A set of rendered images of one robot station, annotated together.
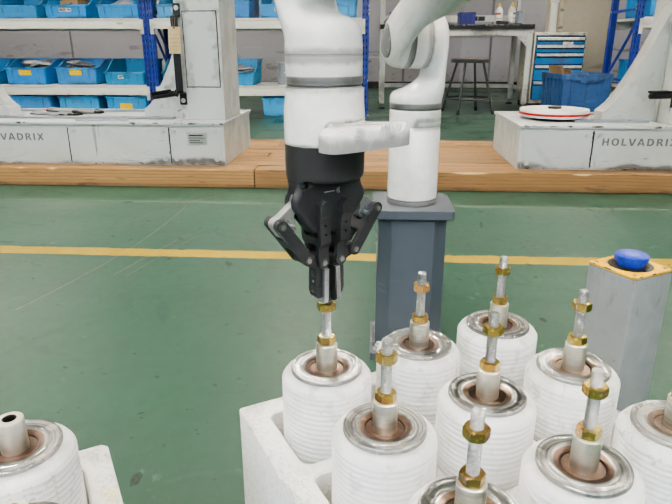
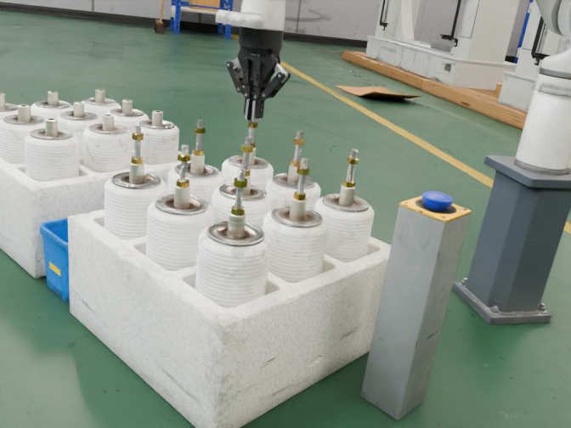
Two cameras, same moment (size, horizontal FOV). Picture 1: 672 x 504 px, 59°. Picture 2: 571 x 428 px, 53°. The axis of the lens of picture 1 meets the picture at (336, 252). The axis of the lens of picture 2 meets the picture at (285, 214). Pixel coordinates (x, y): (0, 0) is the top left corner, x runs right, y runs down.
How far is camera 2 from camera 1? 1.01 m
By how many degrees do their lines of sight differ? 64
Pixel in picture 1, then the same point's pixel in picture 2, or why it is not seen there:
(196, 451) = not seen: hidden behind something
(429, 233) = (514, 193)
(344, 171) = (245, 40)
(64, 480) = (152, 139)
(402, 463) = (172, 175)
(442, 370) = (273, 190)
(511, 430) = (215, 199)
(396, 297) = (481, 243)
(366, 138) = (229, 17)
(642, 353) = (407, 288)
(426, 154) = (541, 119)
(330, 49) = not seen: outside the picture
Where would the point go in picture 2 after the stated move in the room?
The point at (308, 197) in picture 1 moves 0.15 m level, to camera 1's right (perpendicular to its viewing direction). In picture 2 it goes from (242, 53) to (268, 67)
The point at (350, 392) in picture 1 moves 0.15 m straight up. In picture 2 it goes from (230, 169) to (238, 85)
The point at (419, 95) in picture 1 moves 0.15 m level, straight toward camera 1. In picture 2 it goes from (550, 60) to (472, 51)
